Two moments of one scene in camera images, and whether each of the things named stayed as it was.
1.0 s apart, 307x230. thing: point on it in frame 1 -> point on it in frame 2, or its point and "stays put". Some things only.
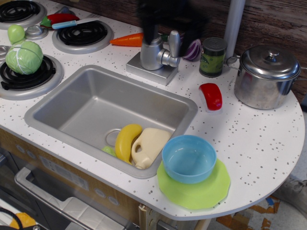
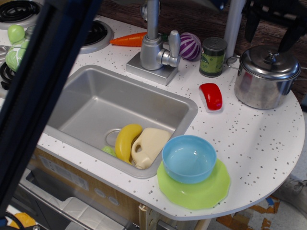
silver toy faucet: x=159 y=59 stays put
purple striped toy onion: x=194 y=53 stays put
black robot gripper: x=190 y=17 -> x=291 y=12
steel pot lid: x=270 y=62 stays put
